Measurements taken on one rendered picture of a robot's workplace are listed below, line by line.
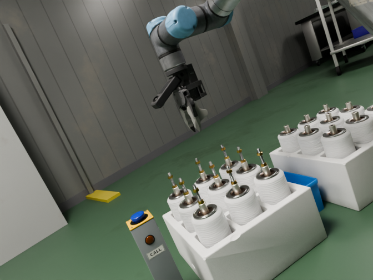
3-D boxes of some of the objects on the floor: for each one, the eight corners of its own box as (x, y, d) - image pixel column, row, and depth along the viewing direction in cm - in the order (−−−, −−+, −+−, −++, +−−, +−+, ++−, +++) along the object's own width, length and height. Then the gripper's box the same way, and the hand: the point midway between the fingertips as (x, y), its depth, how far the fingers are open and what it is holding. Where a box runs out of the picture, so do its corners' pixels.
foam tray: (328, 237, 87) (310, 186, 83) (228, 314, 74) (203, 259, 71) (255, 205, 123) (240, 169, 120) (179, 254, 111) (161, 215, 107)
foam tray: (429, 160, 103) (418, 115, 100) (359, 211, 92) (343, 163, 89) (339, 151, 140) (329, 119, 137) (281, 188, 128) (268, 153, 125)
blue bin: (328, 207, 101) (318, 178, 99) (307, 222, 97) (296, 193, 95) (275, 190, 129) (266, 167, 127) (256, 201, 125) (247, 178, 123)
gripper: (196, 59, 85) (221, 123, 88) (181, 68, 94) (204, 125, 98) (173, 68, 81) (200, 134, 85) (160, 76, 91) (185, 135, 95)
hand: (194, 129), depth 90 cm, fingers open, 3 cm apart
